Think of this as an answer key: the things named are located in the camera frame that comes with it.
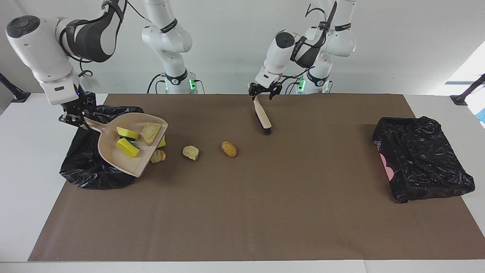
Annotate black camera stand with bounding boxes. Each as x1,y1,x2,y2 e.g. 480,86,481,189
0,73,31,103
450,73,485,106

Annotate large pale foam scrap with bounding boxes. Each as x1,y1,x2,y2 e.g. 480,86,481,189
141,122,163,146

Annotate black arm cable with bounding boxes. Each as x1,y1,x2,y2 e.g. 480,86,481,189
57,0,152,78
280,0,340,80

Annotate beige plastic dustpan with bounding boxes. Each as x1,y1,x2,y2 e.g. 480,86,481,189
83,112,169,178

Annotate black right base cable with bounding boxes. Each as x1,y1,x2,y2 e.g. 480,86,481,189
147,73,167,94

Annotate yellow sponge block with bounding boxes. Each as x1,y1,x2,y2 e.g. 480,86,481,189
116,138,141,158

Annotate brown table mat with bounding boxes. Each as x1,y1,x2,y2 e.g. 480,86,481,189
27,94,485,262

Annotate small pale foam scrap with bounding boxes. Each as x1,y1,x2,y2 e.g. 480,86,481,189
182,146,200,161

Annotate notched yellow sponge piece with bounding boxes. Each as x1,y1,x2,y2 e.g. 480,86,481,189
116,127,141,140

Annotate beige hand brush black bristles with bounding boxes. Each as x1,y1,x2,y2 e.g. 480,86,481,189
248,83,273,135

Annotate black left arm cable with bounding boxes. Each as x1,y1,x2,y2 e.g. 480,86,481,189
280,0,340,80

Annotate bin lined with black bag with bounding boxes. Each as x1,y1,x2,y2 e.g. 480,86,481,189
59,105,146,190

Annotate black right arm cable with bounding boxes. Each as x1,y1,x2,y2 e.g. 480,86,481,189
57,0,152,78

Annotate pink bin with black bag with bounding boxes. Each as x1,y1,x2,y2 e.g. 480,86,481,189
372,116,476,204

